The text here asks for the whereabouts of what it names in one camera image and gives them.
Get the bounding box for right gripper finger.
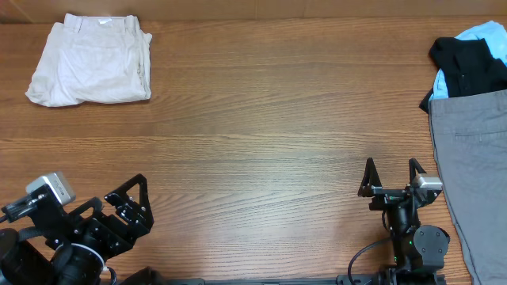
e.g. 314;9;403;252
357;158;383;197
409;158;426;178

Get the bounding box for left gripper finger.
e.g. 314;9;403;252
105;174;154;238
68;197;103;222

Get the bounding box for beige shorts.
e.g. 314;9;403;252
25;13;152;107

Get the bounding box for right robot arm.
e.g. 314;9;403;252
347;158;450;285

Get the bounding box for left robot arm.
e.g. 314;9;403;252
1;172;154;284

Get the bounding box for grey shorts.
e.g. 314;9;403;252
429;90;506;284

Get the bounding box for black garment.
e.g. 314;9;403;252
429;37;506;97

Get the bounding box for light blue garment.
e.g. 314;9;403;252
429;21;506;101

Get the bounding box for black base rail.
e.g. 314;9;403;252
94;273;448;285

